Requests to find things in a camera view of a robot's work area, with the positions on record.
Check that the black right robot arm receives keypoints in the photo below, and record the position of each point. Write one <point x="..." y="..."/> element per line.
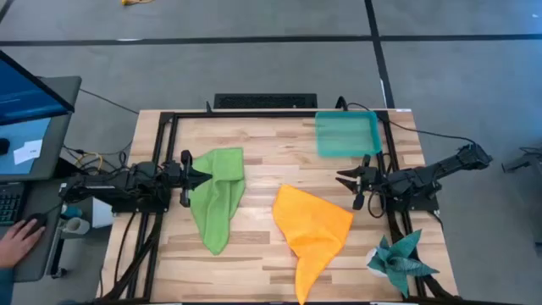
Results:
<point x="423" y="175"/>

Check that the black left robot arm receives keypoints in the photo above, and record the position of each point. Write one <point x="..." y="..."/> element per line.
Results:
<point x="106" y="186"/>

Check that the green microfiber towel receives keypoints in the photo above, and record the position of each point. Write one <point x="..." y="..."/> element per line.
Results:
<point x="220" y="195"/>

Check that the grey computer desk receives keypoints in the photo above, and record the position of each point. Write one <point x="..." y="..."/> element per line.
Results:
<point x="59" y="140"/>

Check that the black computer keyboard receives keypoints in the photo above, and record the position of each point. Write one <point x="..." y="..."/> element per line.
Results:
<point x="10" y="203"/>

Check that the computer monitor with blue screen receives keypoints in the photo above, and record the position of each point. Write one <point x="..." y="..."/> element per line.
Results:
<point x="25" y="93"/>

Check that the person's hand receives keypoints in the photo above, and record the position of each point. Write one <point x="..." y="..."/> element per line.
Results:
<point x="17" y="245"/>

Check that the teal plastic basket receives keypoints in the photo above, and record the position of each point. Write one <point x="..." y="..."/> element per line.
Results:
<point x="347" y="133"/>

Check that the black equipment leg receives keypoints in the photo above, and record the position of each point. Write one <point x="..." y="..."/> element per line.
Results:
<point x="523" y="161"/>

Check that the orange microfiber towel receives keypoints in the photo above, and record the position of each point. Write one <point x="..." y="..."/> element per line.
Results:
<point x="313" y="229"/>

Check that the black round object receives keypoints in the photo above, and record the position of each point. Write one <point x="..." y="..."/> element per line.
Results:
<point x="3" y="146"/>

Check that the white box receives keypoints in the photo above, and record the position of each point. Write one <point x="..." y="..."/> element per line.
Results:
<point x="101" y="212"/>

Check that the white paper note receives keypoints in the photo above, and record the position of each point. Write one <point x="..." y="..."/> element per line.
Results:
<point x="29" y="151"/>

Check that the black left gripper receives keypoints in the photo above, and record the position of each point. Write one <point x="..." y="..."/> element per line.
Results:
<point x="185" y="178"/>

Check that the black aluminium table frame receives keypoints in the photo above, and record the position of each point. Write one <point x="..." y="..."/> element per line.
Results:
<point x="254" y="114"/>

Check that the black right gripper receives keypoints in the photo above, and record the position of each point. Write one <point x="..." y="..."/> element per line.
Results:
<point x="368" y="180"/>

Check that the teal artificial plant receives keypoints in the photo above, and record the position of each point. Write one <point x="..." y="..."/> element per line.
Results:
<point x="398" y="260"/>

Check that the white mug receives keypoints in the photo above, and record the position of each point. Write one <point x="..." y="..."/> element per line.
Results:
<point x="78" y="225"/>

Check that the blue cup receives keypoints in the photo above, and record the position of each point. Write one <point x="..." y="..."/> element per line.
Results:
<point x="73" y="211"/>

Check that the black computer mouse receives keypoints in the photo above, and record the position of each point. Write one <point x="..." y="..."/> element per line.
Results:
<point x="38" y="220"/>

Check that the white plant pot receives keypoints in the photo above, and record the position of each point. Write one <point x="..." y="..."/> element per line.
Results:
<point x="372" y="262"/>

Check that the person's forearm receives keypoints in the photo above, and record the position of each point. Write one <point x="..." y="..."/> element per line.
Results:
<point x="5" y="288"/>

